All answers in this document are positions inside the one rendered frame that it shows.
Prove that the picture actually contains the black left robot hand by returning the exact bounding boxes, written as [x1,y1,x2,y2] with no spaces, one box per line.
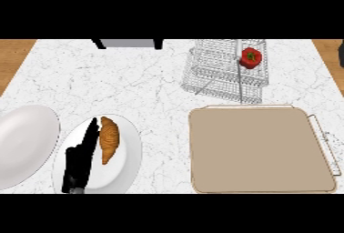
[61,116,101,195]

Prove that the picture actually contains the red bell pepper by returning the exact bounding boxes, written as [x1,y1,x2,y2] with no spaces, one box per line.
[238,47,263,70]

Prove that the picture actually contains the white oval plate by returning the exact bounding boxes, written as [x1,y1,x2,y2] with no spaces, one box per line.
[52,113,144,195]
[0,105,63,191]

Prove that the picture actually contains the brown croissant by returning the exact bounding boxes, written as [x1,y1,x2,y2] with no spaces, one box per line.
[98,116,122,166]

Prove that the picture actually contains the dark object at edge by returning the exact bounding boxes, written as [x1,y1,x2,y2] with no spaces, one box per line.
[337,40,344,68]

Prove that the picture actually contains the beige tray with handles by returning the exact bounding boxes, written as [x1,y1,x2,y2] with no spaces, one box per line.
[188,104,343,195]

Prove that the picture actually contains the silver wire tiered basket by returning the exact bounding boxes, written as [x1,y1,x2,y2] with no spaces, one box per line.
[181,39,271,105]

